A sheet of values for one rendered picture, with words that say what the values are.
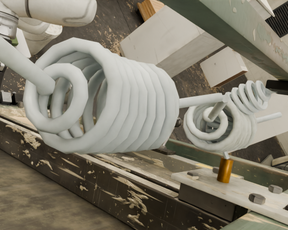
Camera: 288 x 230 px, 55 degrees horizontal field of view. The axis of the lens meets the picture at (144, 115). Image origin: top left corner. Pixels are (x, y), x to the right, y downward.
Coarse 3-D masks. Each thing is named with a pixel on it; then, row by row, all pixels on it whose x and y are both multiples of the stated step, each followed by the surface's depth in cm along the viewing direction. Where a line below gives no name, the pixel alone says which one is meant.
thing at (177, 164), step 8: (80, 128) 110; (128, 152) 93; (136, 152) 91; (144, 152) 89; (152, 152) 87; (144, 160) 89; (152, 160) 87; (160, 160) 85; (168, 160) 83; (176, 160) 81; (184, 160) 81; (192, 160) 83; (168, 168) 83; (176, 168) 81; (184, 168) 79; (192, 168) 78; (200, 168) 76; (240, 176) 73
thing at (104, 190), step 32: (256, 96) 34; (0, 128) 72; (32, 128) 69; (32, 160) 61; (64, 160) 53; (96, 160) 49; (224, 160) 35; (96, 192) 47; (128, 192) 42; (160, 192) 39; (192, 192) 36; (224, 192) 31; (256, 192) 34; (128, 224) 42; (160, 224) 38; (192, 224) 35; (224, 224) 33
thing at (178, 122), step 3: (177, 120) 89; (180, 120) 90; (177, 123) 89; (180, 123) 90; (174, 126) 90; (177, 126) 90; (171, 132) 90; (168, 138) 89; (165, 141) 88; (162, 144) 88; (165, 144) 88; (159, 147) 87; (162, 147) 86; (165, 147) 87
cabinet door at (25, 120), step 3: (12, 117) 116; (15, 117) 118; (18, 117) 119; (21, 117) 121; (24, 117) 122; (21, 120) 114; (24, 120) 115; (27, 120) 117; (27, 123) 110; (30, 123) 111
